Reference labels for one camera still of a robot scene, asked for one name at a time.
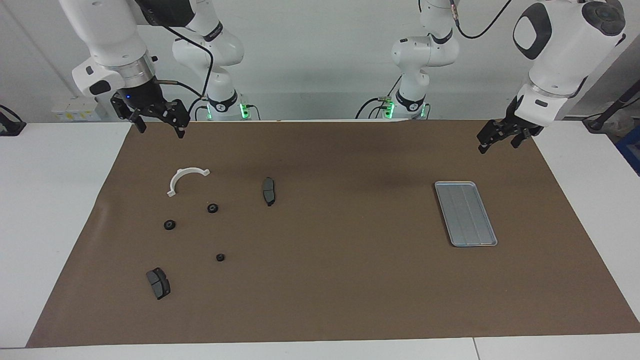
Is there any brown table mat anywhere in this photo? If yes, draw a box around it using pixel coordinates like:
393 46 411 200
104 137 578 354
26 119 640 349

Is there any blue box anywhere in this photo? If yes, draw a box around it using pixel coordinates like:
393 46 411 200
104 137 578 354
616 127 640 176

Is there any short dark brake pad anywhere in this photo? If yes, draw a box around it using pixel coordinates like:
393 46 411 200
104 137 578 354
145 267 172 301

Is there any silver metal tray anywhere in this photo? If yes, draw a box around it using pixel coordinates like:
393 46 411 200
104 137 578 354
434 180 499 248

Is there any black base cable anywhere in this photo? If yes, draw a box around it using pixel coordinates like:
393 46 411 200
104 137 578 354
355 75 403 120

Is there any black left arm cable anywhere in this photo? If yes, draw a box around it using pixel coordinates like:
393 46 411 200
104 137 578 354
450 0 513 40

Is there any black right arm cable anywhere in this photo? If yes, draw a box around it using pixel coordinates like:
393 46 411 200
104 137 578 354
150 20 216 121

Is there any white curved plastic bracket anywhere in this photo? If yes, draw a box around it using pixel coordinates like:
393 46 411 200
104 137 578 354
166 167 211 198

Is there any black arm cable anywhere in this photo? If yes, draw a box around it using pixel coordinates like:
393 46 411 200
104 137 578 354
150 20 216 121
450 0 513 40

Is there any long dark brake pad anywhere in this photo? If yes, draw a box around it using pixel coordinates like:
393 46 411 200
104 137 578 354
261 176 277 207

